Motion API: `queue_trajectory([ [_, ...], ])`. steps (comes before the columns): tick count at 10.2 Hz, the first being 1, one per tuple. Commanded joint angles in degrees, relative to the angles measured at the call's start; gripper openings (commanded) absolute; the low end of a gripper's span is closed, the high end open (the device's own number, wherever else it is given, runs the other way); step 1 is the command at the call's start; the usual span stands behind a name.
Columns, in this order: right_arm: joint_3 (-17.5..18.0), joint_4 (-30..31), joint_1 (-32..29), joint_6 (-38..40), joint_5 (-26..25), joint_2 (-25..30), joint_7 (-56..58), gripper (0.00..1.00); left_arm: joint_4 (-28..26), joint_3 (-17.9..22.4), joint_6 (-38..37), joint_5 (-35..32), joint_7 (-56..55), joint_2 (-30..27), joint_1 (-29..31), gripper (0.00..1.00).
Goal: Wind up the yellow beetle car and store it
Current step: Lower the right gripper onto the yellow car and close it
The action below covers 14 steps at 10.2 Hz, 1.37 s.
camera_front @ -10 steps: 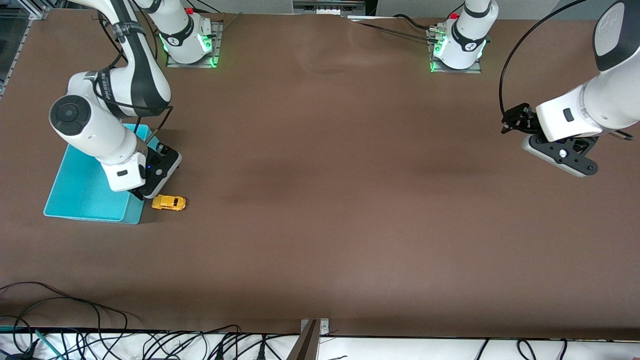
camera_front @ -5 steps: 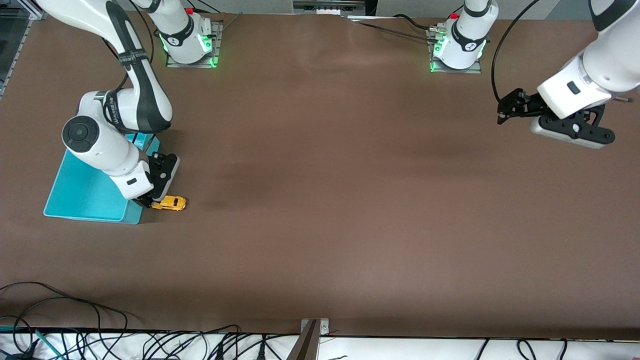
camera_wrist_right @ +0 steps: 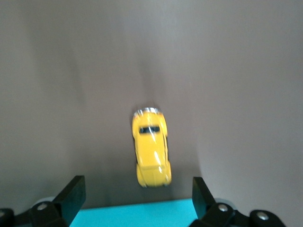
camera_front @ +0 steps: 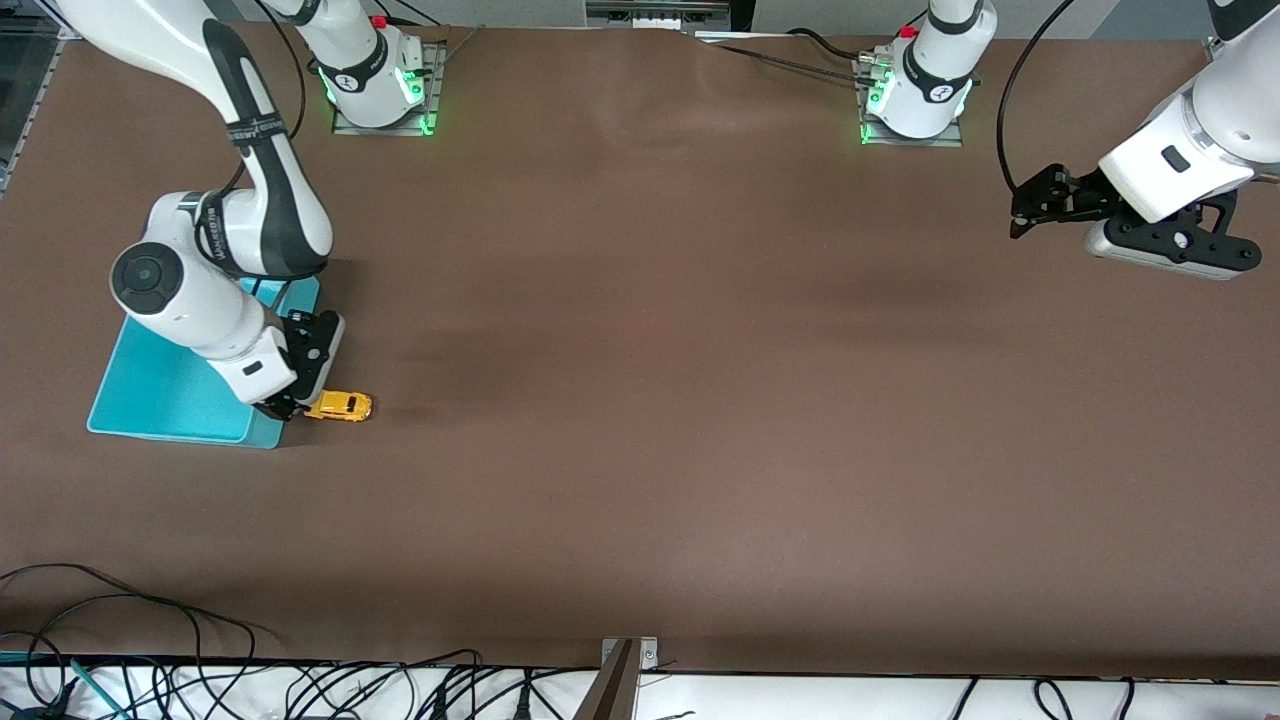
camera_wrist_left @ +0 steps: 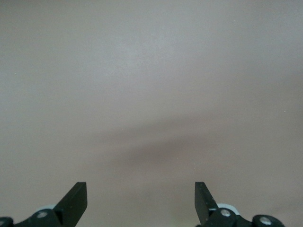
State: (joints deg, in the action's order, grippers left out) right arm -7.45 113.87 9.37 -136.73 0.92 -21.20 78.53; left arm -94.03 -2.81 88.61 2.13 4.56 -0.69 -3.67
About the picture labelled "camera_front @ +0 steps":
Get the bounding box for yellow toy beetle car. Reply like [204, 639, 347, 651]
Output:
[303, 390, 374, 423]

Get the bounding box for teal plastic bin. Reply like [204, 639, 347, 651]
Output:
[87, 275, 322, 450]

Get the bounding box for white ledge board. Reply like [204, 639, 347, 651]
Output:
[0, 662, 1280, 720]

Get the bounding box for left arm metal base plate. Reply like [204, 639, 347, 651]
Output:
[858, 50, 963, 148]

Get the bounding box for black cable to base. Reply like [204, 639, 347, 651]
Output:
[700, 28, 873, 86]

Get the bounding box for tangled black cables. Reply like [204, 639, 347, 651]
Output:
[0, 563, 561, 720]

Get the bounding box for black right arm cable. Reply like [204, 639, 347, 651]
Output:
[195, 0, 311, 301]

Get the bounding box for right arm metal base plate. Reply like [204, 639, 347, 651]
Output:
[332, 40, 448, 137]

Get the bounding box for aluminium frame rail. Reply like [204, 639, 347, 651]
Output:
[0, 30, 53, 196]

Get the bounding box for grey metal post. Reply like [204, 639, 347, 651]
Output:
[573, 640, 641, 720]

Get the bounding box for silver metal bracket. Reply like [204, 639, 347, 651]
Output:
[601, 637, 660, 671]

